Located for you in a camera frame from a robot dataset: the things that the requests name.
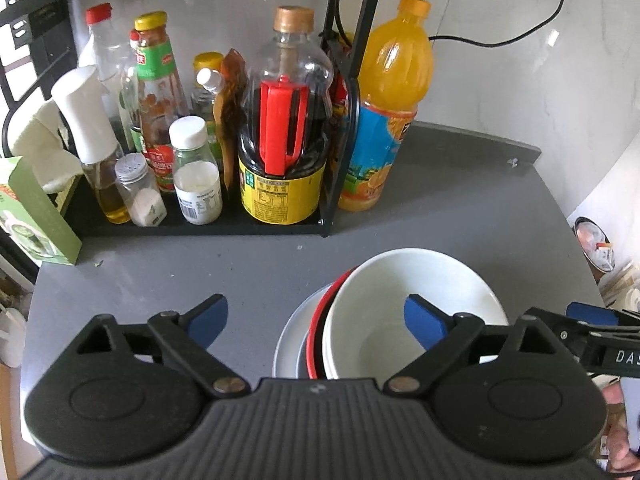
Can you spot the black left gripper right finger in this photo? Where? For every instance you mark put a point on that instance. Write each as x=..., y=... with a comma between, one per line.
x=509, y=393

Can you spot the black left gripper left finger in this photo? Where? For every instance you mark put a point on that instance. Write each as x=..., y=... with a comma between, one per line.
x=122, y=392

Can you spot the smooth white bowl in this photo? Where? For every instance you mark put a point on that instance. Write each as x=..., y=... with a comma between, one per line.
x=365, y=335

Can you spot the white bakery plate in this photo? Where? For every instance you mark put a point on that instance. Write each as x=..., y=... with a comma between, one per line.
x=289, y=359

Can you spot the red bowl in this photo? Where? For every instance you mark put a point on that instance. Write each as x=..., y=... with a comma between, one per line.
x=313, y=348

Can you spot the right hand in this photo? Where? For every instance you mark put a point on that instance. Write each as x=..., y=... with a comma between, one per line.
x=620, y=456

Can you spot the brown round container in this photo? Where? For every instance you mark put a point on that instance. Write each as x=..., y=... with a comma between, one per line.
x=596, y=247

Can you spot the small salt shaker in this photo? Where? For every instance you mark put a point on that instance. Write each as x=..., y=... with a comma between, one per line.
x=137, y=187

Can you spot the green box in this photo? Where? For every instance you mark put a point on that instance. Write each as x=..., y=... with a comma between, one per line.
x=31, y=219

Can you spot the white cap seasoning jar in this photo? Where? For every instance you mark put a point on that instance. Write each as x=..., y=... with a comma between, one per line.
x=195, y=172

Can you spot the oil sprayer bottle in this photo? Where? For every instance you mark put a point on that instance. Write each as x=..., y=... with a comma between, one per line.
x=79, y=96

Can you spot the green label sauce bottle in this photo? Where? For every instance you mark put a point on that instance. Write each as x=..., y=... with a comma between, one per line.
x=161, y=99

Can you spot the dark soy sauce bottle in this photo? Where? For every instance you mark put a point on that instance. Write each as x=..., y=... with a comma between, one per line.
x=283, y=145

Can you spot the orange juice bottle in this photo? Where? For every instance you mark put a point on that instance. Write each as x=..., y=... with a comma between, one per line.
x=395, y=74

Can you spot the clear bottle red cap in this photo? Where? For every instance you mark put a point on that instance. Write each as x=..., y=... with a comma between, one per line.
x=110, y=53

